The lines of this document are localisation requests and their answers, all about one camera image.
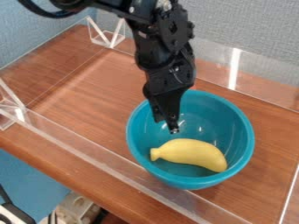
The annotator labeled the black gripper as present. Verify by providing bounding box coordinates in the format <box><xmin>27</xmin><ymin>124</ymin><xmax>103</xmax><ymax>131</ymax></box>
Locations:
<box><xmin>143</xmin><ymin>49</ymin><xmax>196</xmax><ymax>134</ymax></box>

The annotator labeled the yellow toy banana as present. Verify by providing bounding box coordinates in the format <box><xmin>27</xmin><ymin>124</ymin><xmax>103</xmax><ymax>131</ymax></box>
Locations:
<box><xmin>150</xmin><ymin>138</ymin><xmax>228</xmax><ymax>172</ymax></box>

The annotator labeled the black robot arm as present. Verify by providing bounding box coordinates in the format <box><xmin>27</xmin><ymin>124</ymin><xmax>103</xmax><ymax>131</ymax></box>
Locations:
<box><xmin>51</xmin><ymin>0</ymin><xmax>196</xmax><ymax>134</ymax></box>

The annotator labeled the blue plastic bowl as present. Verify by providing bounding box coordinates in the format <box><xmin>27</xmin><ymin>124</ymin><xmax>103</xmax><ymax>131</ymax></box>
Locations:
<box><xmin>126</xmin><ymin>90</ymin><xmax>255</xmax><ymax>190</ymax></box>

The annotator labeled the clear acrylic back barrier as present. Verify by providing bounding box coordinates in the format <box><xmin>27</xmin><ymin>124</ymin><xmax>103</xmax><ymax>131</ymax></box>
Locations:
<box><xmin>112</xmin><ymin>38</ymin><xmax>299</xmax><ymax>113</ymax></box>

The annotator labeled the clear acrylic barrier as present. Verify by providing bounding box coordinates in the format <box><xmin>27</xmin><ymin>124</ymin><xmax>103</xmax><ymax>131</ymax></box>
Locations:
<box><xmin>112</xmin><ymin>38</ymin><xmax>299</xmax><ymax>113</ymax></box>
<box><xmin>0</xmin><ymin>80</ymin><xmax>251</xmax><ymax>224</ymax></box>

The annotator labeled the clear acrylic front barrier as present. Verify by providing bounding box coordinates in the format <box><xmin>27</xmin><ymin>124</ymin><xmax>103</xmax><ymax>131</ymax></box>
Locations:
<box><xmin>0</xmin><ymin>80</ymin><xmax>251</xmax><ymax>224</ymax></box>

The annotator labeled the white power strip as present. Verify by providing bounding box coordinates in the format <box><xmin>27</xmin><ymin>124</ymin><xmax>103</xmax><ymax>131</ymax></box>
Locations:
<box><xmin>54</xmin><ymin>192</ymin><xmax>102</xmax><ymax>224</ymax></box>

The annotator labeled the black chair part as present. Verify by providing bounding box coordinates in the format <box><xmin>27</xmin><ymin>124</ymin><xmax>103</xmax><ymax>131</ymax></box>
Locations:
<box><xmin>0</xmin><ymin>185</ymin><xmax>36</xmax><ymax>224</ymax></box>

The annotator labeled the clear acrylic corner bracket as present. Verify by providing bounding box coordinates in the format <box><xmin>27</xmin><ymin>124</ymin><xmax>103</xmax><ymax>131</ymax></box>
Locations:
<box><xmin>87</xmin><ymin>16</ymin><xmax>127</xmax><ymax>49</ymax></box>

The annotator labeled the black cable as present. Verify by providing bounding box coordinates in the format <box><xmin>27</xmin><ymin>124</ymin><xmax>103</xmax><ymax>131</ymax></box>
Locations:
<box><xmin>16</xmin><ymin>0</ymin><xmax>80</xmax><ymax>19</ymax></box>

